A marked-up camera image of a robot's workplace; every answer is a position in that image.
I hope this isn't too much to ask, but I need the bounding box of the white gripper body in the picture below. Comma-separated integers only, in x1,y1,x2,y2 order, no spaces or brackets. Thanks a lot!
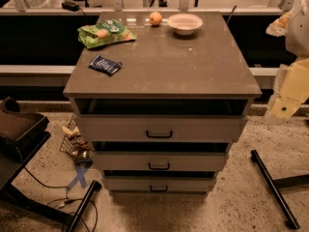
266,58,309,120

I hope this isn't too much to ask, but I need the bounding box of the grey drawer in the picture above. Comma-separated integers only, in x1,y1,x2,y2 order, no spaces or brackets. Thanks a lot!
92,152,228,171
75,115,247,142
102,177,216,192

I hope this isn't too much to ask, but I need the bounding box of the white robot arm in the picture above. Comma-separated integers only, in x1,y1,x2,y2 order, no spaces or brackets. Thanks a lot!
265,0,309,121

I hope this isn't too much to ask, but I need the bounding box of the grey drawer cabinet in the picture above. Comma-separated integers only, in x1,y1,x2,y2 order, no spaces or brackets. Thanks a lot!
64,12,261,180

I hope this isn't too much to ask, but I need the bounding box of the black stand leg right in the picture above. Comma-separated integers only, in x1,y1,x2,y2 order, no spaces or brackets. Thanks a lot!
251,150,309,230

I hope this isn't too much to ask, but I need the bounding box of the white bowl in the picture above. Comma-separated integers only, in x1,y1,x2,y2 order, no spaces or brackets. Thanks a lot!
167,14,203,36

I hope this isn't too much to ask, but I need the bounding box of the orange fruit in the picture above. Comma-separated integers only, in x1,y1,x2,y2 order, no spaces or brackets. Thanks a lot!
149,12,162,26

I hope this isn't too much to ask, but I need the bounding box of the blue snack packet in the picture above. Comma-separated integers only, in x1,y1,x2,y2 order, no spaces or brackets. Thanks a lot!
89,55,123,76

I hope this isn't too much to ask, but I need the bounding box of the green snack bag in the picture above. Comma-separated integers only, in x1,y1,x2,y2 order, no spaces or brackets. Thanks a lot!
77,19,136,49

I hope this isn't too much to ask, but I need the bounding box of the blue tape cross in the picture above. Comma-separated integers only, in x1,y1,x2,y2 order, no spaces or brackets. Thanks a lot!
68,162,92,190

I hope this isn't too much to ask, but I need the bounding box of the black power adapter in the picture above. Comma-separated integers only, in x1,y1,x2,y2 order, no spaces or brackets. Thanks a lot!
62,1,79,12

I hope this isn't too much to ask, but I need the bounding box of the black stand left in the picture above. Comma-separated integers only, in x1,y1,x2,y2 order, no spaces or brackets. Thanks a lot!
0,98,101,232

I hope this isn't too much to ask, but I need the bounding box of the wire basket with items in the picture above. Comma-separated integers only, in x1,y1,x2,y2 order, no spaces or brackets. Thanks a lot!
60,115,92,164

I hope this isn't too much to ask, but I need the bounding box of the black floor cable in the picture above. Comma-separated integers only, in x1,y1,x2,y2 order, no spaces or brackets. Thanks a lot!
22,166,98,232

